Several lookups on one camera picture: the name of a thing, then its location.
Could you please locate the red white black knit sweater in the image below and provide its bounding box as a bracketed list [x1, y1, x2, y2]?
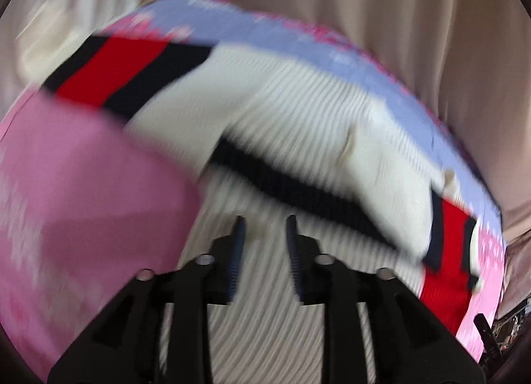
[39, 35, 480, 383]

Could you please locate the pink floral bed sheet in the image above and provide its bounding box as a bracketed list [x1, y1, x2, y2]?
[1, 0, 505, 383]

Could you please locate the white satin curtain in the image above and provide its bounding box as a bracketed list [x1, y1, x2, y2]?
[1, 0, 140, 114]

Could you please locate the beige fabric backdrop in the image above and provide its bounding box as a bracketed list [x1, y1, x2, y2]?
[145, 0, 530, 240]

